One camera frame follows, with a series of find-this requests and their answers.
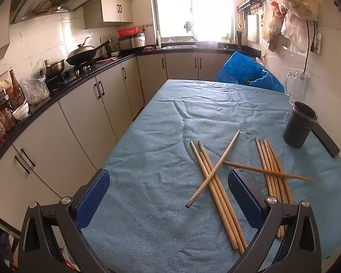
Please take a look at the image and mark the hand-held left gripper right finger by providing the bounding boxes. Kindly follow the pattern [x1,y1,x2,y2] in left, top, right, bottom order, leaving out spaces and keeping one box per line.
[228,169,322,273]

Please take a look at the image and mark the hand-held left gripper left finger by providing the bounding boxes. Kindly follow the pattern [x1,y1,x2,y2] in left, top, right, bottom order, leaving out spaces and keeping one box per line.
[18,168,111,273]

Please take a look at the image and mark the dark grey perforated utensil holder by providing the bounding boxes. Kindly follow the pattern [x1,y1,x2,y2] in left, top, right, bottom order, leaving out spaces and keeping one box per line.
[283,101,319,149]

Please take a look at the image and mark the cream lower kitchen cabinets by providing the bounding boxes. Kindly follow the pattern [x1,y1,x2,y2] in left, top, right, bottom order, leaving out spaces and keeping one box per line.
[0,52,236,231]

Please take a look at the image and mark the blue towel tablecloth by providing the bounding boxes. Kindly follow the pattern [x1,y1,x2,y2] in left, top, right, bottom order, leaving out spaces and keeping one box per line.
[81,79,341,273]

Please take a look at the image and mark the black flat rectangular object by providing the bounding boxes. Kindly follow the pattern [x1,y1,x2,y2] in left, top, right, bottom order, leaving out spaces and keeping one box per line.
[310,124,341,158]

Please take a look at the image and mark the white bowl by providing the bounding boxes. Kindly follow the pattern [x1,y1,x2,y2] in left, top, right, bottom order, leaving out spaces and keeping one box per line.
[12,102,29,120]

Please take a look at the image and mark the black kitchen countertop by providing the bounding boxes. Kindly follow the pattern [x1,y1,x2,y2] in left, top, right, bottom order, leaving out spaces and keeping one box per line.
[0,45,262,177]

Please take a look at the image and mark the red jar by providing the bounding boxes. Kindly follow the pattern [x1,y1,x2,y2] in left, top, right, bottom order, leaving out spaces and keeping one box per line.
[0,108,17,131]

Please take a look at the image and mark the clear plastic bag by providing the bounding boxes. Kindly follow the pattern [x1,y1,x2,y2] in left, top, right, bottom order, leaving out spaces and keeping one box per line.
[20,59,50,105]

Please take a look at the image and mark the clear glass mug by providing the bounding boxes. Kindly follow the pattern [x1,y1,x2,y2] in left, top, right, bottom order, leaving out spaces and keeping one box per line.
[283,71,311,106]

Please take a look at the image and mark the blue plastic bag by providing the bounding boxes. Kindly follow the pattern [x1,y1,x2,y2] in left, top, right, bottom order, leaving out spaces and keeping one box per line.
[217,52,285,93]

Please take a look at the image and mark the black gas stove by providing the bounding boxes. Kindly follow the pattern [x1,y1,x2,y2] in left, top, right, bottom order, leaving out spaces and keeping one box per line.
[45,63,97,84]

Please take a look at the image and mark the dark sauce bottle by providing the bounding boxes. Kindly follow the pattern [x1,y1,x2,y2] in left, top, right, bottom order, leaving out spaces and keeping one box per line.
[8,69,26,110]

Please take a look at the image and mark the steel cooking pot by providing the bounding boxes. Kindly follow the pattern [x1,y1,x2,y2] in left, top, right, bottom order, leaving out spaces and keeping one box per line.
[45,59,66,77]

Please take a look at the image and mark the red label condiment bottle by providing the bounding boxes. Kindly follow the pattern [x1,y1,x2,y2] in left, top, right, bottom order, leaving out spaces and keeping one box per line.
[0,81,13,114]

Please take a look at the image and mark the black wok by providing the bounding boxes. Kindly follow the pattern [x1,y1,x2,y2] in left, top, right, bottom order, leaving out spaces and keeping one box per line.
[66,39,113,66]

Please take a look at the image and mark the steel wok lid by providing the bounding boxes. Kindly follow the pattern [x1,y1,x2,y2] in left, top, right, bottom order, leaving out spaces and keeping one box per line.
[70,37,96,56]

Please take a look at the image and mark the silver kitchen appliance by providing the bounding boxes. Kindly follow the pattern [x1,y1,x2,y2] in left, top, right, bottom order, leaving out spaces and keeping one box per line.
[118,33,146,52]

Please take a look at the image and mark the steel sink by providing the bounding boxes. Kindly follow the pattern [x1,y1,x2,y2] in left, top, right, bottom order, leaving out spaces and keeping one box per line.
[161,43,196,49]

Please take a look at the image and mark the white cutting board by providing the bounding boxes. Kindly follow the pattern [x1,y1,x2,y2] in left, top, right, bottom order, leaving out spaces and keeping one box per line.
[246,14,260,43]

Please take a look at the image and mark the red plastic basin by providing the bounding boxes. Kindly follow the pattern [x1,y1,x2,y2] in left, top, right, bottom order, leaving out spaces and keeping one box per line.
[117,26,140,37]

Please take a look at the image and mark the clear hanging plastic bags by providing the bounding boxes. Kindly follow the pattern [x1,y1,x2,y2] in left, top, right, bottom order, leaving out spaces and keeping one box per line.
[261,0,309,53]

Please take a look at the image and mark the steel range hood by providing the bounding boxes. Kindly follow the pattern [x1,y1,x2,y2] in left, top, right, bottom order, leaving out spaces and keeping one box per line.
[10,0,109,25]

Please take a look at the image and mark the kitchen window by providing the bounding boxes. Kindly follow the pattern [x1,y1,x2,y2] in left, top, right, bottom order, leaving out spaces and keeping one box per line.
[151,0,236,42]

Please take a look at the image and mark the metal frame chair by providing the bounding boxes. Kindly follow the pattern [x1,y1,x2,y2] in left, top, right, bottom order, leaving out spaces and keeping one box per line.
[0,207,20,273]

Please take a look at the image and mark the black power cable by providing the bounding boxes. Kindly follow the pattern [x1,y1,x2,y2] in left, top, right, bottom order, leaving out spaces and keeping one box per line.
[302,20,310,74]

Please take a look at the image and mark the wall socket with plug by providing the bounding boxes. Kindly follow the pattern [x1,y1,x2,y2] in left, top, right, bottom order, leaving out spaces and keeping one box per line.
[309,33,322,54]

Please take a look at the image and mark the cream wall cabinet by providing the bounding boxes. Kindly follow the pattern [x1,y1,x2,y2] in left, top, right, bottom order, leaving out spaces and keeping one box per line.
[83,0,135,30]

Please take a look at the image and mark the black wall rack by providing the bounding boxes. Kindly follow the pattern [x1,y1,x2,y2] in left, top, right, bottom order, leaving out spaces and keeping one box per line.
[237,0,268,15]

